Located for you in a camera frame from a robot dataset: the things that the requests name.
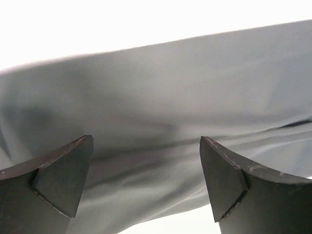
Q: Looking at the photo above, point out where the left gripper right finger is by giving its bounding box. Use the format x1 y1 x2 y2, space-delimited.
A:
200 136 312 234

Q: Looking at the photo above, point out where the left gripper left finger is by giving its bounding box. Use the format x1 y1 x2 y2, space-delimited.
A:
0 135 94 234

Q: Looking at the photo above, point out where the grey t-shirt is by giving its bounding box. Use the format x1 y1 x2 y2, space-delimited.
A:
0 20 312 234

